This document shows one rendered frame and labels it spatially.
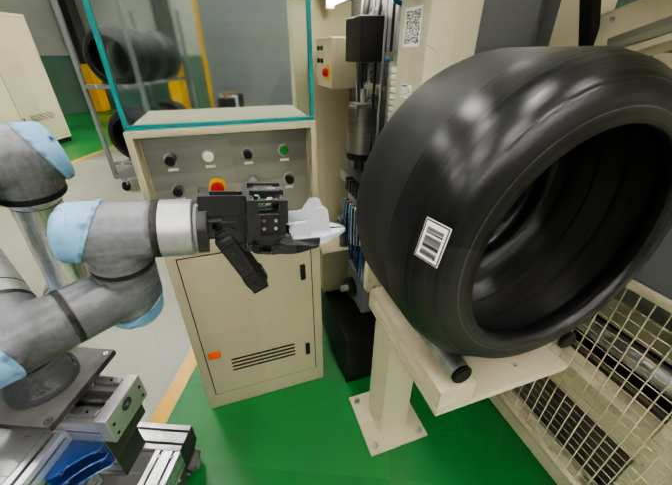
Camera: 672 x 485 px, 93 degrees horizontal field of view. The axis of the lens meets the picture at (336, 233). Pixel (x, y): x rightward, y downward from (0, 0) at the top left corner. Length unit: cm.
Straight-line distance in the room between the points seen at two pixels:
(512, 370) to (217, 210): 76
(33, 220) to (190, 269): 52
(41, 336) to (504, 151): 58
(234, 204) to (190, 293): 89
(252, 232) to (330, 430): 133
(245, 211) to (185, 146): 70
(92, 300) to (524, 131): 57
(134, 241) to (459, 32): 73
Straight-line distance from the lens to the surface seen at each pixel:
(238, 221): 45
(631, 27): 99
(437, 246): 45
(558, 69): 53
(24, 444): 121
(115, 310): 51
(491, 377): 89
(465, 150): 45
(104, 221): 45
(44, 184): 82
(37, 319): 50
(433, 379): 76
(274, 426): 170
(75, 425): 113
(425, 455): 166
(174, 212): 44
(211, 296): 131
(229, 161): 112
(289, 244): 44
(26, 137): 80
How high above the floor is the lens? 146
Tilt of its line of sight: 30 degrees down
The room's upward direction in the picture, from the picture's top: straight up
